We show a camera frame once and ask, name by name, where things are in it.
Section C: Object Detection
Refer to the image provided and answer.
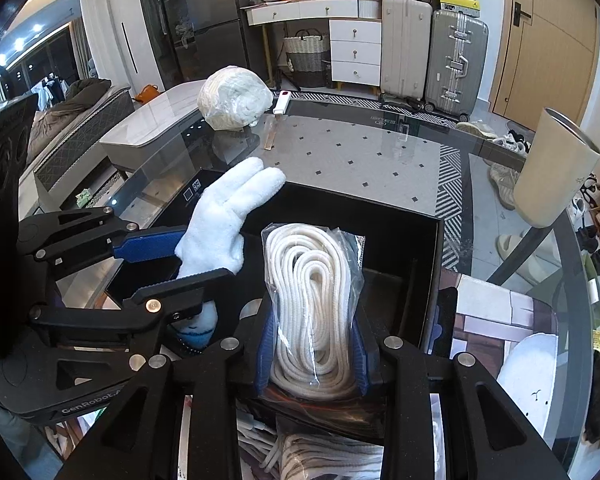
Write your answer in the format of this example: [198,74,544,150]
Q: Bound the bagged white rope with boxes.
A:
[260,220,368,403]
[275,430,386,480]

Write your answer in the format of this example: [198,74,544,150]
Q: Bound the white cable bundle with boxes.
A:
[236,405,282,480]

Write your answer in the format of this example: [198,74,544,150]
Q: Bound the white suitcase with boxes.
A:
[380,0,435,103]

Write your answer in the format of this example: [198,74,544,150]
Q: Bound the bagged white cloth bundle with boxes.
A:
[197,65,274,132]

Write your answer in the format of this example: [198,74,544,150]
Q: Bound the printed table mat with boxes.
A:
[437,266,563,443]

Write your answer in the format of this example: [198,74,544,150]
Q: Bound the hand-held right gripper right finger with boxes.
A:
[350,310,571,480]

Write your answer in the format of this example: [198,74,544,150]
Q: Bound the beige sneakers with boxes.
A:
[489,161,522,211]

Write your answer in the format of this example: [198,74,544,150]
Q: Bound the cream tumbler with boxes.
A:
[512,106,600,228]

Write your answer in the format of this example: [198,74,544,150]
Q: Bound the white plush glove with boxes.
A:
[174,156,287,278]

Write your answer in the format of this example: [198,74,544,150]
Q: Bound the white side table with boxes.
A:
[100,81,216,181]

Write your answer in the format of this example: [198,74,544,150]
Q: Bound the white plush toy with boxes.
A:
[497,332,561,433]

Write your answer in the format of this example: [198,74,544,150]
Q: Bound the wooden door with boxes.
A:
[487,0,600,123]

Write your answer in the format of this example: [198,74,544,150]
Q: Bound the dark glass refrigerator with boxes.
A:
[135,0,271,92]

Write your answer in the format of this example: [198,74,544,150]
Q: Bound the woven laundry basket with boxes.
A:
[283,30,331,88]

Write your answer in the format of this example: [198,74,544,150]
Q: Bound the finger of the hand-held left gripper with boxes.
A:
[16,208,187,266]
[26,268,237,392]

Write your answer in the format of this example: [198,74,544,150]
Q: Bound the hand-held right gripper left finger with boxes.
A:
[55,310,277,480]

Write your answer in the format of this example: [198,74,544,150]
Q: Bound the black cardboard box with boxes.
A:
[105,167,446,461]

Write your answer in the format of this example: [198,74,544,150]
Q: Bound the blue plush toy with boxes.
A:
[170,300,220,358]

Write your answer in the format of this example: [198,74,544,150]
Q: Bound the black and white patterned rug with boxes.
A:
[280,87,483,261]

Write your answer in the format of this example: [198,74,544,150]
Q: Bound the silver suitcase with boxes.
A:
[424,8,490,116]

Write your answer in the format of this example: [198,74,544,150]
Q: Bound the beige slippers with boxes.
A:
[497,232,547,286]

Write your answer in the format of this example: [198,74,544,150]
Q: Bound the white sneakers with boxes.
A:
[455,120,531,154]

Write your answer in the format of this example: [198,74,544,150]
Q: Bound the white dresser desk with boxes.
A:
[240,0,383,88]

